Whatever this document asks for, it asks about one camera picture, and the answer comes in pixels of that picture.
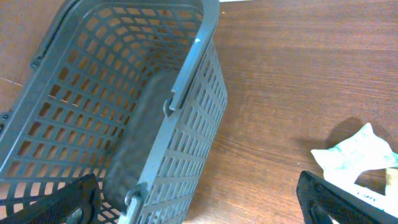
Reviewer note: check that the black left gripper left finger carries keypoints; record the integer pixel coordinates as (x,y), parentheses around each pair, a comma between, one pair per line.
(77,202)

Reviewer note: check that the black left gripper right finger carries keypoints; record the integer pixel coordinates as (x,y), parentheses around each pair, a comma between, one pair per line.
(323,202)

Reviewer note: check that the mint green wipes pack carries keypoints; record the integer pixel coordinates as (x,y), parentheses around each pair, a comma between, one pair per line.
(363,151)

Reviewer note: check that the white bamboo print tube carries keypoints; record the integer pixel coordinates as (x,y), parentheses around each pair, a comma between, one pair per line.
(386,202)

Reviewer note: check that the dark grey plastic basket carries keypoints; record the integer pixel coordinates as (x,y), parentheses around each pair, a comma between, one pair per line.
(130,91)

